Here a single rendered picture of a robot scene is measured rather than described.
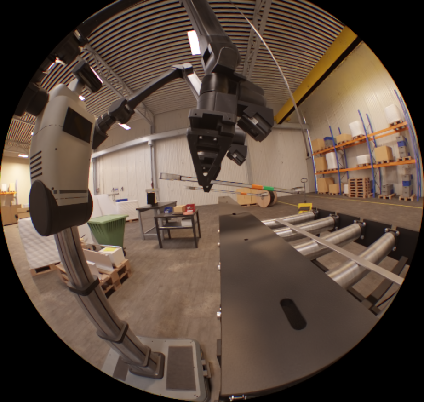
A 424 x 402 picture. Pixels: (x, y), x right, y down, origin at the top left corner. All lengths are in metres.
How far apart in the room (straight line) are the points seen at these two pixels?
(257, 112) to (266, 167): 11.15
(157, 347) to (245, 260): 1.06
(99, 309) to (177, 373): 0.63
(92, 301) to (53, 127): 0.53
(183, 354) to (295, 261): 1.01
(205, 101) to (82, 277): 0.58
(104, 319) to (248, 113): 0.73
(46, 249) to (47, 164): 3.07
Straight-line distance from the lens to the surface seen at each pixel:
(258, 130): 0.24
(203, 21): 0.38
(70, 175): 0.47
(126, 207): 7.13
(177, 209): 3.31
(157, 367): 1.05
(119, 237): 3.05
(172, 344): 1.15
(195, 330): 1.49
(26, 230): 3.44
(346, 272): 0.61
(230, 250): 0.18
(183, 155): 11.23
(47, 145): 0.46
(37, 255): 3.51
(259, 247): 0.18
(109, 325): 0.67
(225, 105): 0.22
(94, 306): 0.59
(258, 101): 0.29
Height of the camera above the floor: 1.25
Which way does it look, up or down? 1 degrees down
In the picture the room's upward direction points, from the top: 6 degrees counter-clockwise
